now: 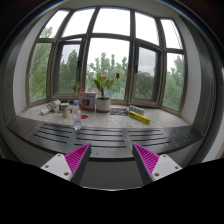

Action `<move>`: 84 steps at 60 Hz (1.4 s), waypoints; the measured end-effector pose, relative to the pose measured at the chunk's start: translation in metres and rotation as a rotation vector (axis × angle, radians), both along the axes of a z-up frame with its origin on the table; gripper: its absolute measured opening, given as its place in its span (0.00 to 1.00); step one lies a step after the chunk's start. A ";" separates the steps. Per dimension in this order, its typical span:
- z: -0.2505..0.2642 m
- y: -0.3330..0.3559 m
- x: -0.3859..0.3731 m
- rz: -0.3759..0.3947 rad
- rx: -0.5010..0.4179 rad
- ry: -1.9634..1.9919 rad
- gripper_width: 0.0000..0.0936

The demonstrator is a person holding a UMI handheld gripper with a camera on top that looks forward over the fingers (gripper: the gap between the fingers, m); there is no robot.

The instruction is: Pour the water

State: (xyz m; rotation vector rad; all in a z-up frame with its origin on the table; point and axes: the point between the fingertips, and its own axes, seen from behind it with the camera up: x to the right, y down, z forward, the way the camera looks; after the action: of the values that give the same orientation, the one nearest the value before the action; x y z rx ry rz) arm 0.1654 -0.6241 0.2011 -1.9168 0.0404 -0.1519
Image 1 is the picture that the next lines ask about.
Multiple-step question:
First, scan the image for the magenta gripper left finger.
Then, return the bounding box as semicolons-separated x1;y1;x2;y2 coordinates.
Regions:
42;143;91;185

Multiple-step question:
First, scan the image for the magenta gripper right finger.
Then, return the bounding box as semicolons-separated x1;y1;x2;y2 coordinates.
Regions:
132;144;181;185

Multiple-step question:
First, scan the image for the clear plastic water bottle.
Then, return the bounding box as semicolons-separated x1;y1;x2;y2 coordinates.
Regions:
72;100;82;131

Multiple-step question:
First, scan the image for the dark slatted radiator cover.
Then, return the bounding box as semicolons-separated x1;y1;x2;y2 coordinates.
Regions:
7;117;203;160

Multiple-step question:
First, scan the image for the red round lid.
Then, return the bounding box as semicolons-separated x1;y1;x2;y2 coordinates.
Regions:
81;115;88;119

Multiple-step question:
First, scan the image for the yellow long box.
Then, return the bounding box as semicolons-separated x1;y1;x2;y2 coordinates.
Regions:
128;111;150;125

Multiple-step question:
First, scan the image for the small glass jar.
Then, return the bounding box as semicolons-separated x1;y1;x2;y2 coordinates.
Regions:
61;103;70;118

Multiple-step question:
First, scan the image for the light blue small pack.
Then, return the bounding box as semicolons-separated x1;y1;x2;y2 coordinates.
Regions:
129;105;144;115

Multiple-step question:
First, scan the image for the crumpled white packaging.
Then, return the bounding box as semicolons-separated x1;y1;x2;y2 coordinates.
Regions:
41;100;61;115

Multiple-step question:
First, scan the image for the dark printed booklet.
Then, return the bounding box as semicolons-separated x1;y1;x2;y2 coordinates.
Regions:
110;108;129;116

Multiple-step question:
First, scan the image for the white and red box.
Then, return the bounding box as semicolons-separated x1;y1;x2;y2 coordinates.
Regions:
79;92;96;111

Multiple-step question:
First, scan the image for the white pot with plant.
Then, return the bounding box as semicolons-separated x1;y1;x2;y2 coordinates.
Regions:
93;73;119;113

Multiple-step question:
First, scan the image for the brown window frame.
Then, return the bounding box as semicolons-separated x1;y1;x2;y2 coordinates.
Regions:
26;6;186;115

